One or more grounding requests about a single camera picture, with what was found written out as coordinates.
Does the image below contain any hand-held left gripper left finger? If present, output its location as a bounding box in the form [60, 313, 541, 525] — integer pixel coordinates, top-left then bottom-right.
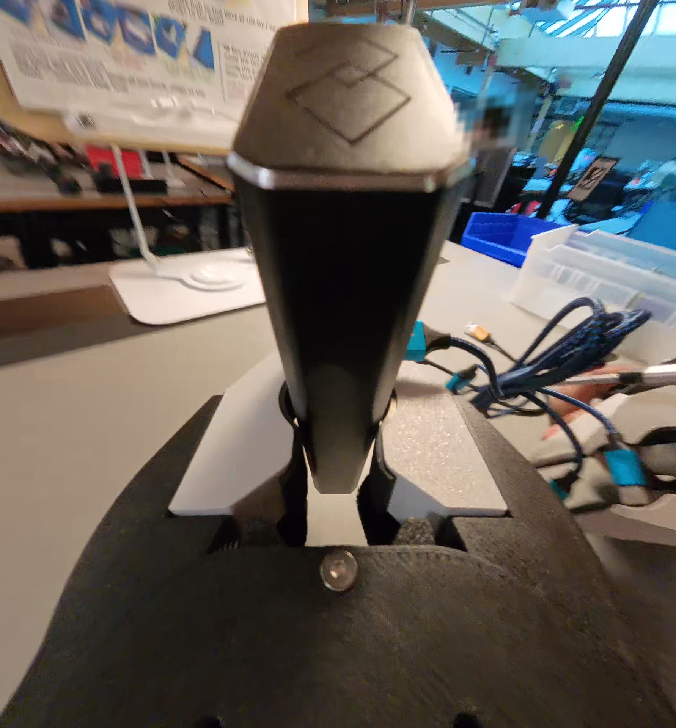
[167, 350, 310, 547]

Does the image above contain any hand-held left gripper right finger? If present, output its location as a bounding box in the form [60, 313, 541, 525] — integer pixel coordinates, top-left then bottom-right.
[361, 361, 512, 547]

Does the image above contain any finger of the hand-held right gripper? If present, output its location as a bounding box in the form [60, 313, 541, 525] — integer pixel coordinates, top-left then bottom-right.
[591, 348, 676, 450]

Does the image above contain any braided cable silver plug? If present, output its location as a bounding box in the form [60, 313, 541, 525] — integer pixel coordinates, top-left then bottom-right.
[543, 360, 676, 393]

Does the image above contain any blue braided cable cyan plug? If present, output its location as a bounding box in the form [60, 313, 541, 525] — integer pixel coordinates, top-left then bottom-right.
[403, 320, 504, 399]
[445, 366, 481, 394]

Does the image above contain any bundle of braided cables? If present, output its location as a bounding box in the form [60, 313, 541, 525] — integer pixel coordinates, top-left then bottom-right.
[469, 296, 653, 504]

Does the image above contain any black cable orange plug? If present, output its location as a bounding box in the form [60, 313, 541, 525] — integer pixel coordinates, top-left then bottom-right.
[463, 321, 518, 365]

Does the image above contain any clear plastic organizer box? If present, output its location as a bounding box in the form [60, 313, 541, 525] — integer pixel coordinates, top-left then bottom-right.
[508, 223, 676, 345]

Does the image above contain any long black usb hub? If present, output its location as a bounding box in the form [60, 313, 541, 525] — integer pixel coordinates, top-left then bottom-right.
[226, 22, 473, 497]

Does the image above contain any large blue plastic bin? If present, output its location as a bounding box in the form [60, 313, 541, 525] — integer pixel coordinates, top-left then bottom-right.
[461, 212, 573, 269]

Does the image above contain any person's right hand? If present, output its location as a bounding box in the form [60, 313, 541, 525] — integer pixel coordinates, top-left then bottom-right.
[542, 380, 624, 441]

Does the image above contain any black white marker sign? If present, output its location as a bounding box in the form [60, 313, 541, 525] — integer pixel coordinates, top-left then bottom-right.
[567, 155, 619, 204]

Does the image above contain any wooden instruction sign board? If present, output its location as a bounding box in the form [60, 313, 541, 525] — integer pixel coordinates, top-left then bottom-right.
[0, 0, 311, 155]

